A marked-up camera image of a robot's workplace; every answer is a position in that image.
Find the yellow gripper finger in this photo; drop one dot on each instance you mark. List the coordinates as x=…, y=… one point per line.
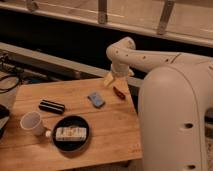
x=130, y=73
x=108, y=79

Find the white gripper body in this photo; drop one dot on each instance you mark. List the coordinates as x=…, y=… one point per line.
x=120, y=70

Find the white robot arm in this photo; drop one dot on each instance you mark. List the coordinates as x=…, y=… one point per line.
x=173, y=99

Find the white ceramic cup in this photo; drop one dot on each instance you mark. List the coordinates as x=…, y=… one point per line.
x=33, y=123

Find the blue sponge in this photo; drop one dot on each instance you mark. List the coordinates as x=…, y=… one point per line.
x=96, y=99

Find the black rectangular box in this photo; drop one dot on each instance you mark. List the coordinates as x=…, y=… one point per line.
x=52, y=107

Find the white patterned box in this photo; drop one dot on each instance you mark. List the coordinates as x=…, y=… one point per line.
x=71, y=134

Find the wooden cutting board table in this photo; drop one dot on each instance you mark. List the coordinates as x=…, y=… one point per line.
x=114, y=128

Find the black round plate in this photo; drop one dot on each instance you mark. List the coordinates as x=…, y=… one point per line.
x=70, y=121

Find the dark object at left edge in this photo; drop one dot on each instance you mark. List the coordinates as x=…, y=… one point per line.
x=4, y=117

